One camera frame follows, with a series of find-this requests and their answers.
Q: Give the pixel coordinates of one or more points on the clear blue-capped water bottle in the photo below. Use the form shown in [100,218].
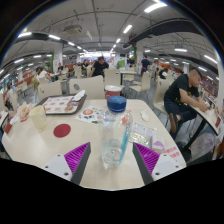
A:
[113,140]

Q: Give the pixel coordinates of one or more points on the small purple white packet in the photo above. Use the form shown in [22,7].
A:
[158,144]

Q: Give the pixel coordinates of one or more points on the clear plastic wrapper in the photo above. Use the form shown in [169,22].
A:
[141,133]

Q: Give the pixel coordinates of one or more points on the cream paper cup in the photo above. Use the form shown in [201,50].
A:
[38,118]

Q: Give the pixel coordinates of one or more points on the white paper card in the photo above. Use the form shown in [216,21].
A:
[15,120]

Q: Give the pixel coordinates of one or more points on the flat round red coaster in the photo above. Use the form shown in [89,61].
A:
[62,130]

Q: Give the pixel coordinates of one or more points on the red paper cup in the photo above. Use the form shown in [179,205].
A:
[112,91]

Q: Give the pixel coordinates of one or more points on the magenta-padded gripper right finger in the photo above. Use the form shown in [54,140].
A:
[146,156]

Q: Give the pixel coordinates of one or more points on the colourful printed leaflet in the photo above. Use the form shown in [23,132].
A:
[88,114]

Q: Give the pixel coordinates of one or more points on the white crumpled napkin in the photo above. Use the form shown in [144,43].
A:
[79,95]

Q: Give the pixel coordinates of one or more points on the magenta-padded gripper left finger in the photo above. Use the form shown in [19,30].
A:
[77,156]

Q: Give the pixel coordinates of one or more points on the person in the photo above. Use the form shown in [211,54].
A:
[38,78]
[145,64]
[99,68]
[180,93]

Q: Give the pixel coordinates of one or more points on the ceiling air conditioner unit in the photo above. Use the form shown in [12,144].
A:
[72,28]

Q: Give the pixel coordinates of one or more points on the ceiling lights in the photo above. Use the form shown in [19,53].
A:
[155,6]

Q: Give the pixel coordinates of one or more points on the beige chair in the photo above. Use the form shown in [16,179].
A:
[87,87]
[50,90]

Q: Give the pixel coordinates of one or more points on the red carton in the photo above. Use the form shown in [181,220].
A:
[8,128]

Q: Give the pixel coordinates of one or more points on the small white tissue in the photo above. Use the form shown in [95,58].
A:
[144,116]

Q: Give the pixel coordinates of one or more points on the beige neighbouring table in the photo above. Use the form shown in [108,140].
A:
[208,116]

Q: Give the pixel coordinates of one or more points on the brown tray with paper liner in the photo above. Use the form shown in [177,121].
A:
[58,105]

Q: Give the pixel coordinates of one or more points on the clear bag with food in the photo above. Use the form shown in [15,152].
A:
[24,111]

